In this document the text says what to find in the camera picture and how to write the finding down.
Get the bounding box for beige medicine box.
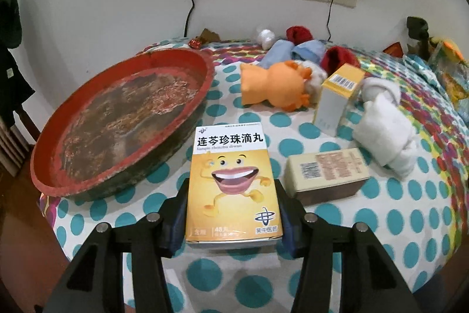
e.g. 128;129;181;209
283;148;370;206

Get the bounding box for white sock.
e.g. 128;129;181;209
352;77;417;178

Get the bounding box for yellow cartoon medicine box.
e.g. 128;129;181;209
185;122;283;249

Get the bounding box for white yellow box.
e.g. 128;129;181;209
312;64;365;137

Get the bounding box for orange plush toy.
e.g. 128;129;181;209
240;60;312;112

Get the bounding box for red sock front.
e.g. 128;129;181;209
320;46;361;75

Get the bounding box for red sock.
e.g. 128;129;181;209
286;26;313;45
320;46;361;75

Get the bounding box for round red tray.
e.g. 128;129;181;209
30;48;215;201

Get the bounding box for dark hanging clothes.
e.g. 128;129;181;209
0;0;36;131

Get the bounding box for plastic bag with snacks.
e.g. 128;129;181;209
429;36;468;125

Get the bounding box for light blue sock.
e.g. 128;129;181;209
258;40;326;69

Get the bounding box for red rolled sock back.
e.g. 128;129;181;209
286;26;313;45

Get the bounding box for small white sock ball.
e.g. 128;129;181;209
256;28;277;51

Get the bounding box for red packet by wall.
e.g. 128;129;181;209
383;42;404;58

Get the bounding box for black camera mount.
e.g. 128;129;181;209
406;17;430;61

